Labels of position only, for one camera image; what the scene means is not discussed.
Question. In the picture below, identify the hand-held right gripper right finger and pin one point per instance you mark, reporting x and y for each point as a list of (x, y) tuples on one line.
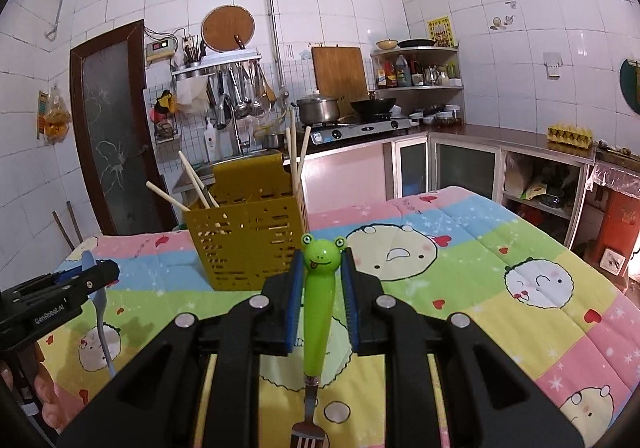
[(351, 308)]

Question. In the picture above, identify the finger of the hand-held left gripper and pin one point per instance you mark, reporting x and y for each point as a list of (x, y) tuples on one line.
[(102, 274), (70, 276)]

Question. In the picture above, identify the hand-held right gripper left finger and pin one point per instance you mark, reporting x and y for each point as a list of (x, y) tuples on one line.
[(294, 308)]

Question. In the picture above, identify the blue spoon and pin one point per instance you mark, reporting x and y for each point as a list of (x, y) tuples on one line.
[(101, 303)]

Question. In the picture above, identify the yellow slotted utensil holder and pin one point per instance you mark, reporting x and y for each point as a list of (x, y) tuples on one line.
[(240, 248)]

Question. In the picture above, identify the wooden chopstick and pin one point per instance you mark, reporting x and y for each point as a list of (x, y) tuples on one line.
[(192, 177), (167, 196), (289, 138), (302, 153), (209, 195)]

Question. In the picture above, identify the steel cup of dark utensils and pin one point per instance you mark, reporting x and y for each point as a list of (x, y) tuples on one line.
[(193, 53)]

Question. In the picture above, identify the person's left hand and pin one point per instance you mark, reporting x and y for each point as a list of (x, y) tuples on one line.
[(47, 398)]

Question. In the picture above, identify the wooden stick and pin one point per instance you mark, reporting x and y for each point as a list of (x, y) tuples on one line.
[(75, 223), (64, 228)]

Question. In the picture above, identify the pink kitchen counter cabinet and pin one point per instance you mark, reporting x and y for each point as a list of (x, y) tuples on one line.
[(345, 173)]

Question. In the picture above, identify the cartoon printed blanket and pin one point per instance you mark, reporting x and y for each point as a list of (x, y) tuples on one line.
[(475, 248)]

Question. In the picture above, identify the stainless steel sink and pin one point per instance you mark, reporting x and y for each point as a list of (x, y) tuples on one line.
[(200, 173)]

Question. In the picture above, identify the dark wooden glass door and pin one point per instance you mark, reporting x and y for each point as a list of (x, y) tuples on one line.
[(115, 128)]

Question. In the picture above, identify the plastic bag of yellow snacks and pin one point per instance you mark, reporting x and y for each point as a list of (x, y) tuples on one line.
[(56, 121)]

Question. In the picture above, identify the white soap bottle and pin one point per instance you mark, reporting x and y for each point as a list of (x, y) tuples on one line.
[(211, 143)]

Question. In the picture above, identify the gas stove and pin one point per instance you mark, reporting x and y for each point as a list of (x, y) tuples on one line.
[(360, 131)]

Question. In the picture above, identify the steel faucet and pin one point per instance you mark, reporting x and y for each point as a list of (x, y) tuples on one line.
[(235, 128)]

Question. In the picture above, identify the steel pot with lid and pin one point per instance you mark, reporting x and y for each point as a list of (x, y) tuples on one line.
[(317, 111)]

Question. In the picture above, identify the white plastic bag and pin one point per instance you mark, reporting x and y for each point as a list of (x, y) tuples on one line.
[(192, 96)]

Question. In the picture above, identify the black wok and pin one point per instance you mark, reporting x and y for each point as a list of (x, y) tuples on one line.
[(372, 106)]

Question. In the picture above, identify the cluster of small bowls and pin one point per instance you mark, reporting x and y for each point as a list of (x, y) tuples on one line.
[(437, 116)]

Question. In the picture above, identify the hanging kitchen ladles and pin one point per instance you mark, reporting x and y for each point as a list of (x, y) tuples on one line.
[(242, 93)]

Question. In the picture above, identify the rectangular wooden cutting board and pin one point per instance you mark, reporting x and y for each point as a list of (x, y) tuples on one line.
[(340, 73)]

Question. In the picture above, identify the steel corner shelf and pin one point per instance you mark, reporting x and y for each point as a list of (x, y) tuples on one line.
[(440, 88)]

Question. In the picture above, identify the row of condiment bottles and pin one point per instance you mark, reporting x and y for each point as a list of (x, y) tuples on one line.
[(402, 73)]

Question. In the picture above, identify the yellow bowl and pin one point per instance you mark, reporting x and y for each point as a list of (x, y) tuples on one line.
[(387, 45)]

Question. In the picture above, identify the black pan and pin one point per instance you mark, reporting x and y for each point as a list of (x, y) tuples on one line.
[(416, 43)]

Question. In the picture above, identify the round wooden board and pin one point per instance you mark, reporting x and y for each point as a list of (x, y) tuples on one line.
[(227, 28)]

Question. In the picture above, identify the yellow egg carton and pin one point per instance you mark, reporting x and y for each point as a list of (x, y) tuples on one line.
[(569, 136)]

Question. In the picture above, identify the red table with lace cover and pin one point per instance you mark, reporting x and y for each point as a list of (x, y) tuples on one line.
[(620, 218)]

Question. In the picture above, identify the beige electric wall box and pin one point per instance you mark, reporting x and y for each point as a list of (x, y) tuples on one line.
[(160, 51)]

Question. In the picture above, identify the steel wall utensil rack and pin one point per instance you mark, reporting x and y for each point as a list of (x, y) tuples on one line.
[(220, 59)]

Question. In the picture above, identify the grey wall pipe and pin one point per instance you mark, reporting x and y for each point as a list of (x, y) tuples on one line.
[(272, 28)]

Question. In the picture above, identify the yellow wall poster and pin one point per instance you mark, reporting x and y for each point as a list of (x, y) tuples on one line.
[(439, 32)]

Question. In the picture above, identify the white wall socket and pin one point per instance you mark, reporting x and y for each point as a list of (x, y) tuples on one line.
[(553, 66)]

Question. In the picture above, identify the wall stickers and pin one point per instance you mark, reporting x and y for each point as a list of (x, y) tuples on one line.
[(497, 23)]

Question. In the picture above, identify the green round wall object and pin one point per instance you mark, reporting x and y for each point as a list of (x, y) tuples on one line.
[(631, 88)]

